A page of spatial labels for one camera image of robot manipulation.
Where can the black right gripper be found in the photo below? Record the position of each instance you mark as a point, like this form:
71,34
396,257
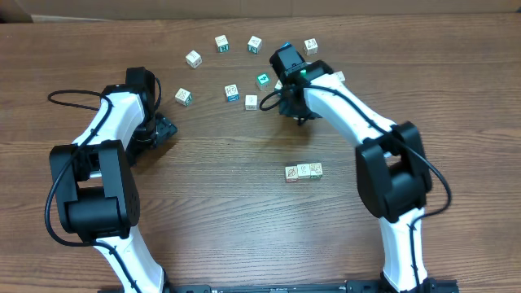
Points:
287,109

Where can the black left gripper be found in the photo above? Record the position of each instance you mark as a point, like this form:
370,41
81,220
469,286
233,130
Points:
164,127

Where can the wooden block turtle drawing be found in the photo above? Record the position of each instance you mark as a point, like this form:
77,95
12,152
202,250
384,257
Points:
303,171

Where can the wooden block red side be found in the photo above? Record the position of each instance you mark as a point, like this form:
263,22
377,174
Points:
291,173

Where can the wooden block green R side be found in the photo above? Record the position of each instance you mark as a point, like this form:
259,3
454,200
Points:
315,170

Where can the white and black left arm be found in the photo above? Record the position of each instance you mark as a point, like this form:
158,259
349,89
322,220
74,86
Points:
93,185

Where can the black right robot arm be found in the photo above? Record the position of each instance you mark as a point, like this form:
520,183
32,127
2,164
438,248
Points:
392,177

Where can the wooden block anchor drawing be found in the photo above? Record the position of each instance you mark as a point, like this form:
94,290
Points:
277,85

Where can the plain wooden block centre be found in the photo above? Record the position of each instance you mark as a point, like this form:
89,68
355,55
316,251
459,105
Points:
250,102

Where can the plain wooden block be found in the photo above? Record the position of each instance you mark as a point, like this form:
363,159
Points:
250,102
194,59

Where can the wooden block blue side right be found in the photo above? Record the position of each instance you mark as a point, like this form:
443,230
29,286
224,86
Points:
340,76

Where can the wooden block blue side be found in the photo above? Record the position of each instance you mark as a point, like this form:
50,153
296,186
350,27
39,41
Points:
340,76
231,93

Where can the wooden block green side left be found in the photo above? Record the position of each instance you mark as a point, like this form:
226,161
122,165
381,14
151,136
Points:
184,97

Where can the wooden block animal drawing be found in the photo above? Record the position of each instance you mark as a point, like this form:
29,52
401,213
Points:
310,46

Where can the wooden block green side top row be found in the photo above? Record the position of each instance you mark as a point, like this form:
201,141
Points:
254,45

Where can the wooden block green H side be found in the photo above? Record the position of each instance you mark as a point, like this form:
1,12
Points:
222,43

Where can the plain wooden block far left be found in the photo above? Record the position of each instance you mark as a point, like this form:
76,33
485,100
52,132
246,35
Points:
194,59

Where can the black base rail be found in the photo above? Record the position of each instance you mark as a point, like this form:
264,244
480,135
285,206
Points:
430,286

